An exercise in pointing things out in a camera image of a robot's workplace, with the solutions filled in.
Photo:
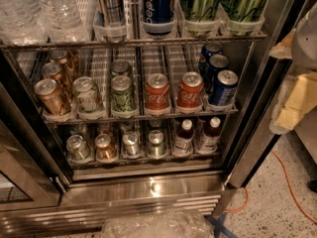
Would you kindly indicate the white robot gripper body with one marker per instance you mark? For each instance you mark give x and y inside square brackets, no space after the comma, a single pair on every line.
[305,47]

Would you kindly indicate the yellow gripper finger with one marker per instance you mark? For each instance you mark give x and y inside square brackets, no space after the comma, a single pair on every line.
[283,49]
[296,98]

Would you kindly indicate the green can bottom shelf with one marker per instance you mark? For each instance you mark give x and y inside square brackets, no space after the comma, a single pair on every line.
[156,141]

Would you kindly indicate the fridge door right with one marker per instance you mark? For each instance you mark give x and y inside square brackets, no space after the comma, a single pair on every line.
[246,139]

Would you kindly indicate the fridge door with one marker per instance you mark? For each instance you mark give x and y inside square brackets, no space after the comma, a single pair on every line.
[246,139]
[24,184]

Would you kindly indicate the green can top right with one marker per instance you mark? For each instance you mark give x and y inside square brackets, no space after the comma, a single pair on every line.
[244,10]

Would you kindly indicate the middle blue pepsi can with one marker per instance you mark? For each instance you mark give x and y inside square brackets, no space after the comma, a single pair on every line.
[215,64]

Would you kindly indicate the blue pepsi can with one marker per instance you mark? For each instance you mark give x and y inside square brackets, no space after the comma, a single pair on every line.
[215,64]
[207,51]
[224,88]
[158,16]

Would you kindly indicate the rear blue pepsi can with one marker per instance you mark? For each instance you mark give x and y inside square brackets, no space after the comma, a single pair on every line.
[207,51]

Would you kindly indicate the front blue pepsi can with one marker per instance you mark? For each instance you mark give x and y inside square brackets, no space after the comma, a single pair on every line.
[224,88]

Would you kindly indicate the green can top left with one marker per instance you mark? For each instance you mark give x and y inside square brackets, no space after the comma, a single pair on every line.
[199,10]

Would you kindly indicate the right coca cola can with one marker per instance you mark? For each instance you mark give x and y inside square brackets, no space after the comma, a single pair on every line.
[189,89]

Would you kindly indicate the coca cola can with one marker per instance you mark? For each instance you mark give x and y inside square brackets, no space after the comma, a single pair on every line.
[189,89]
[157,88]

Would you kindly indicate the left coca cola can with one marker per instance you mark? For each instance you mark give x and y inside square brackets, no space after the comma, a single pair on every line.
[157,88]

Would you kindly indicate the blue pepsi can top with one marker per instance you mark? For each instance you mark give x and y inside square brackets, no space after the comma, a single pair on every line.
[158,16]

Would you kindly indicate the rear green can middle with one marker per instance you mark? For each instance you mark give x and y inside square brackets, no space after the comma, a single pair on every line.
[120,67]

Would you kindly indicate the front green can middle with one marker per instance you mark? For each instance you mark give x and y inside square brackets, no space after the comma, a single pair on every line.
[122,94]

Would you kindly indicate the silver white can bottom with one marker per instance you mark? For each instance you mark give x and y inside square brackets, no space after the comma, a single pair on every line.
[131,143]

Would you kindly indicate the stainless steel fridge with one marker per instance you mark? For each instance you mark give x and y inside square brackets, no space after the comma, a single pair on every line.
[93,191]

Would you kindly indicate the plaid tall can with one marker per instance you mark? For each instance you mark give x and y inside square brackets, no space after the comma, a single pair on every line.
[115,13]

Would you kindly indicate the orange can bottom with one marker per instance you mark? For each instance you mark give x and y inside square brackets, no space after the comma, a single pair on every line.
[105,149]

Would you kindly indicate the white green can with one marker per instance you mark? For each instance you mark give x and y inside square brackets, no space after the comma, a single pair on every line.
[87,95]

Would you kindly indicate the rear gold can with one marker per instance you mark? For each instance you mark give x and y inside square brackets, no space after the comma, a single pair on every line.
[69,60]

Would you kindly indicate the gold can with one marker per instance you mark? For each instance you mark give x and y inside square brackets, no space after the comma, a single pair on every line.
[54,70]
[54,100]
[69,60]

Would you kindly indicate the silver green can bottom left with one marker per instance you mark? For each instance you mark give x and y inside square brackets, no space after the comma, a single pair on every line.
[77,147]

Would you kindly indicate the middle gold can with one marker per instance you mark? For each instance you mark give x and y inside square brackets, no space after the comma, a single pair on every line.
[54,70]

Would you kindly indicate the front gold can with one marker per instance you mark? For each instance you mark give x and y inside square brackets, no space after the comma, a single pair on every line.
[54,100]

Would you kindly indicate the fridge door left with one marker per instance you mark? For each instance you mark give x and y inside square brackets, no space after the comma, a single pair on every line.
[24,184]

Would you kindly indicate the right brown bottle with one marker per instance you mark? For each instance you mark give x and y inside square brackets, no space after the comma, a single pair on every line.
[210,135]

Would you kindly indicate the brown bottle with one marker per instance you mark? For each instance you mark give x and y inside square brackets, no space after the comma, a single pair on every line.
[210,135]
[182,145]

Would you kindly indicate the left brown bottle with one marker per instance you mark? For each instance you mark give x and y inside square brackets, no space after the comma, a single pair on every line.
[182,145]

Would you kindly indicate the blue tape on floor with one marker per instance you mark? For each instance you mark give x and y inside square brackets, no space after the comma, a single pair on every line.
[219,227]

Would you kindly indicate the clear plastic bag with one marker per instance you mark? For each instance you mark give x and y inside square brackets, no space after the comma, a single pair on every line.
[167,224]

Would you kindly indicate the water bottle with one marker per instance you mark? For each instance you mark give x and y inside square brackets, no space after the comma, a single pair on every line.
[18,26]
[62,21]

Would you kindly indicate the left water bottle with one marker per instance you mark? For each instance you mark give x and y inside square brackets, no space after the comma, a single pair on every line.
[18,26]

